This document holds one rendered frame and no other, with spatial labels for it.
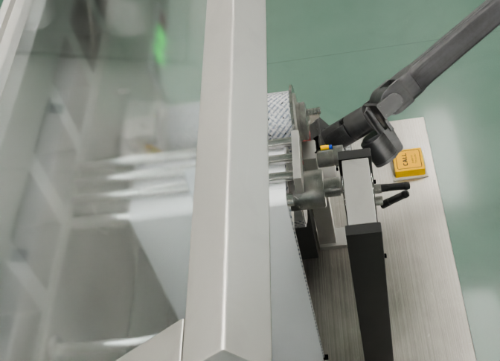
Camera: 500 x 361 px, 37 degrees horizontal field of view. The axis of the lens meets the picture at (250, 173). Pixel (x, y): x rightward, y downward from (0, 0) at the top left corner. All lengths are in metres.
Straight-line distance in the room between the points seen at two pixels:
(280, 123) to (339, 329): 0.46
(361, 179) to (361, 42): 2.54
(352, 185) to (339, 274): 0.58
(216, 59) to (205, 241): 0.14
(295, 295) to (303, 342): 0.16
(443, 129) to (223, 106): 2.77
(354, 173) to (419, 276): 0.57
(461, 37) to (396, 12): 2.15
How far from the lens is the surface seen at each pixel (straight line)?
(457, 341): 1.57
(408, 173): 1.81
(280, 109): 1.42
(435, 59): 1.61
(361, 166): 1.13
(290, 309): 1.35
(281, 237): 1.17
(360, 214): 1.07
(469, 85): 3.37
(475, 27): 1.65
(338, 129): 1.57
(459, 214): 2.89
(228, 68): 0.45
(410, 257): 1.68
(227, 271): 0.35
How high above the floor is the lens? 2.28
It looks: 47 degrees down
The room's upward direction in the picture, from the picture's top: 16 degrees counter-clockwise
